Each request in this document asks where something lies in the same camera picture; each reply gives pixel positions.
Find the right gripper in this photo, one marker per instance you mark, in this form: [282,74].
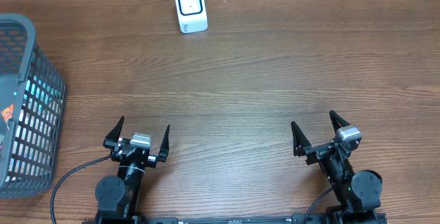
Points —
[303,146]

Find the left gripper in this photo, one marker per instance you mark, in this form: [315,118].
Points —
[111,141]

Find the orange snack packet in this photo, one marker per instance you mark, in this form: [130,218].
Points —
[7,114]

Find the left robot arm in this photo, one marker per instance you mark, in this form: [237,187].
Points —
[118,195]

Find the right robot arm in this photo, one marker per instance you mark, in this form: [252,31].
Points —
[357,193]

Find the white barcode scanner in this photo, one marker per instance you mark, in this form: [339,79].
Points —
[192,16]

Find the grey plastic mesh basket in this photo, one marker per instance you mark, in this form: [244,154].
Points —
[38,91]

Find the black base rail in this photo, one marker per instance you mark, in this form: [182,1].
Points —
[233,220]

